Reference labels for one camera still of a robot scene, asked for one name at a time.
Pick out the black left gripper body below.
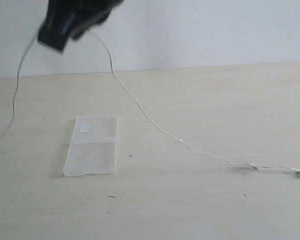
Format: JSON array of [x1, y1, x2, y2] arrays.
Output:
[[37, 0, 124, 53]]

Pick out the white wired earphones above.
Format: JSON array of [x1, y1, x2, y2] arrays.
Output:
[[0, 31, 300, 179]]

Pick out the clear plastic storage box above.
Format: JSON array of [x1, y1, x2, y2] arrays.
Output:
[[63, 115, 118, 177]]

